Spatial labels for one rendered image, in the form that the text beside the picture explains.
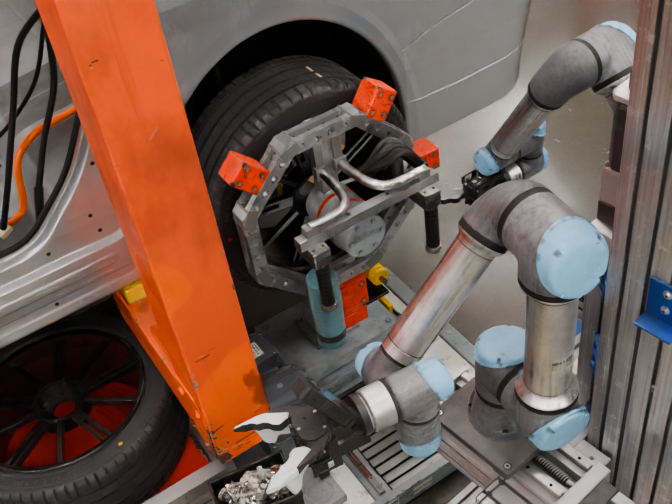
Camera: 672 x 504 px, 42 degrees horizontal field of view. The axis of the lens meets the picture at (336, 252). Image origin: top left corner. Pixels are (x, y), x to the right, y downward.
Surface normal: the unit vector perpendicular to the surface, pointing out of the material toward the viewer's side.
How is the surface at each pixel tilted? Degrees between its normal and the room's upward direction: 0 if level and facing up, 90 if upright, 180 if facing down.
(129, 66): 90
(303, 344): 0
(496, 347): 8
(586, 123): 0
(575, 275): 82
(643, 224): 90
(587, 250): 84
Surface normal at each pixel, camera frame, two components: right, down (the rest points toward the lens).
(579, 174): -0.12, -0.74
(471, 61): 0.55, 0.51
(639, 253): -0.76, 0.50
